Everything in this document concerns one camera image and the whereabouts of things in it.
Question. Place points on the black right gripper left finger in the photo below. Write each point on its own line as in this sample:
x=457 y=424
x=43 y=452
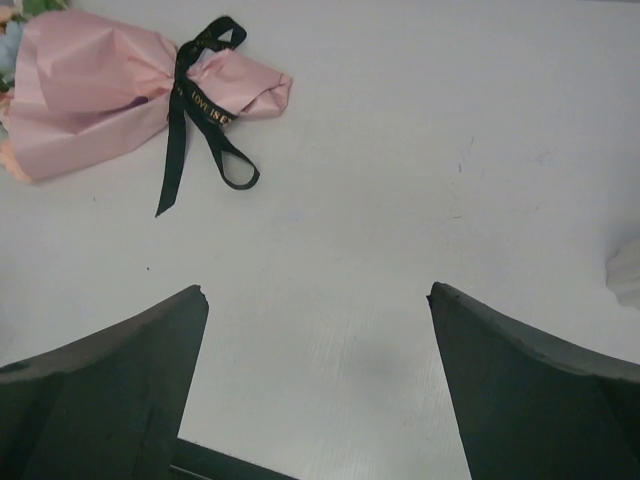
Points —
x=106 y=406

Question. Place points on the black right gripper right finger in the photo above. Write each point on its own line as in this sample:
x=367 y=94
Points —
x=530 y=405

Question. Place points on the black printed ribbon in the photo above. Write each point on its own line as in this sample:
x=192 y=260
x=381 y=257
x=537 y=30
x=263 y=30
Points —
x=188 y=102

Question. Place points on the pink wrapping paper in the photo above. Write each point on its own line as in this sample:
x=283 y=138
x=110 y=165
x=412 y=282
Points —
x=89 y=89

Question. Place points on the white ribbed ceramic vase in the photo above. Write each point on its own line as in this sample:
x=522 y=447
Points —
x=623 y=274

